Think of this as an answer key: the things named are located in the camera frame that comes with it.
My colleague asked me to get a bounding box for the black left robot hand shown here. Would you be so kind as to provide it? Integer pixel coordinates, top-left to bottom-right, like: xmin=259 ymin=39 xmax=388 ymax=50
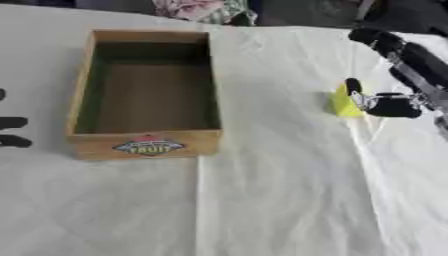
xmin=0 ymin=87 xmax=35 ymax=149

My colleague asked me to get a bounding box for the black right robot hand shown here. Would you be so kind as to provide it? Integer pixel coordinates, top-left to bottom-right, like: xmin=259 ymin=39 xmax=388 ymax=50
xmin=343 ymin=27 xmax=448 ymax=141

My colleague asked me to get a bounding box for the tan cardboard box green inside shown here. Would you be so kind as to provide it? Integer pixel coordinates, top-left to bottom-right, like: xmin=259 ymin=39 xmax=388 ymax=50
xmin=63 ymin=28 xmax=226 ymax=161

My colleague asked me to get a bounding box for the yellow block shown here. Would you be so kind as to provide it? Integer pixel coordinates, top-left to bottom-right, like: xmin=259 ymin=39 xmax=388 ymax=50
xmin=330 ymin=83 xmax=370 ymax=118

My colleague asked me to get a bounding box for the person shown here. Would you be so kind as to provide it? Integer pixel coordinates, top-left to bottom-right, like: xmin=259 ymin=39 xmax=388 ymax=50
xmin=152 ymin=0 xmax=259 ymax=27

